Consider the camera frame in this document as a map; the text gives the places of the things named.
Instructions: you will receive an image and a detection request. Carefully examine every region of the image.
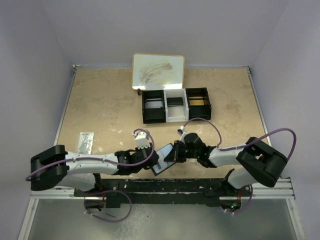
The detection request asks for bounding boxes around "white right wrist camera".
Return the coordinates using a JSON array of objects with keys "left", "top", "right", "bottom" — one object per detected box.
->
[{"left": 177, "top": 125, "right": 188, "bottom": 142}]

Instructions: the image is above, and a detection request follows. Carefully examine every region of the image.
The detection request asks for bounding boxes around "gold card in tray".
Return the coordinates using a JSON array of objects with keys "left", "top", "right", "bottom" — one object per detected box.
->
[{"left": 188, "top": 96, "right": 208, "bottom": 106}]

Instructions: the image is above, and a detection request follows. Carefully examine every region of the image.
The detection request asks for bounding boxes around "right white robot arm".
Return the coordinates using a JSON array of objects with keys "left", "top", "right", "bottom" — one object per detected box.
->
[{"left": 164, "top": 132, "right": 288, "bottom": 196}]

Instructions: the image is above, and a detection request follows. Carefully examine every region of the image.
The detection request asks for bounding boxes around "black leather card holder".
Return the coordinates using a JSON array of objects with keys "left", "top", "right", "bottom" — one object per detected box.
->
[{"left": 151, "top": 143, "right": 175, "bottom": 176}]

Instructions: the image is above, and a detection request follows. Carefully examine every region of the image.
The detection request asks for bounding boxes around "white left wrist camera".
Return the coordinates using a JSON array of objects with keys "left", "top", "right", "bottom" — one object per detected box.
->
[{"left": 132, "top": 131, "right": 150, "bottom": 150}]

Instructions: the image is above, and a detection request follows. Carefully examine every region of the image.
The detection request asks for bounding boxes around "black and white compartment tray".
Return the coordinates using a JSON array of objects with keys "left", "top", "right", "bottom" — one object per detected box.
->
[{"left": 141, "top": 87, "right": 212, "bottom": 124}]

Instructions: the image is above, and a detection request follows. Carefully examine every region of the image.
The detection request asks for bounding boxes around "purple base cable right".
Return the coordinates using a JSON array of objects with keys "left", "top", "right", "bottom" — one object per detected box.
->
[{"left": 223, "top": 184, "right": 253, "bottom": 216}]

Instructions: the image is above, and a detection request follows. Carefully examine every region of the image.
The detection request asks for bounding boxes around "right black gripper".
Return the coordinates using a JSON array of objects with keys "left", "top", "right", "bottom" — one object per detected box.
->
[{"left": 164, "top": 140, "right": 199, "bottom": 163}]

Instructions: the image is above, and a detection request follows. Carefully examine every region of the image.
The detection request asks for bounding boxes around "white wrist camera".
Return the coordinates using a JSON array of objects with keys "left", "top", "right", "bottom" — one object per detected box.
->
[
  {"left": 177, "top": 125, "right": 188, "bottom": 142},
  {"left": 132, "top": 131, "right": 150, "bottom": 150}
]

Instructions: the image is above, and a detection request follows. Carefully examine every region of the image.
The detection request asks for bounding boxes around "aluminium table frame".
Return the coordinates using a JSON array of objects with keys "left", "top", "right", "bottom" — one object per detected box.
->
[{"left": 19, "top": 67, "right": 306, "bottom": 240}]

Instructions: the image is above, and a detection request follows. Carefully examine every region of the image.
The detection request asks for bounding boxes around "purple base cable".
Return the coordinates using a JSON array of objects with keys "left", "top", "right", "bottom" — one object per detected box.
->
[
  {"left": 83, "top": 187, "right": 134, "bottom": 222},
  {"left": 223, "top": 184, "right": 253, "bottom": 216}
]

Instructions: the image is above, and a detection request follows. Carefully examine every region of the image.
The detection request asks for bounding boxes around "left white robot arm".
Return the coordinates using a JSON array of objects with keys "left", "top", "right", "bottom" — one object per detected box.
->
[{"left": 25, "top": 144, "right": 160, "bottom": 196}]

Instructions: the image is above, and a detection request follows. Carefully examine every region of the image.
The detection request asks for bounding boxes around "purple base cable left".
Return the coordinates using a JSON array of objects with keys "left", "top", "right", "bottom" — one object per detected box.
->
[{"left": 83, "top": 187, "right": 134, "bottom": 222}]

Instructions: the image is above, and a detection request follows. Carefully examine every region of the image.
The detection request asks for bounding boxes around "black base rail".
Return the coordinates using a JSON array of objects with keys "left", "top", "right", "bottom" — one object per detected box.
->
[{"left": 74, "top": 178, "right": 251, "bottom": 207}]

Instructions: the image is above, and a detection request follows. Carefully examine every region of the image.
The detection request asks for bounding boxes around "clear plastic packet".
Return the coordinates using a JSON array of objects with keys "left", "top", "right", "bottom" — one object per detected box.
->
[{"left": 76, "top": 132, "right": 94, "bottom": 155}]

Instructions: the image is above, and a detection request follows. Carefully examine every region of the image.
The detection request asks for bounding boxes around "white board with wooden frame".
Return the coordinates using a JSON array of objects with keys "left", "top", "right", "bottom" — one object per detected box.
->
[{"left": 132, "top": 53, "right": 185, "bottom": 91}]

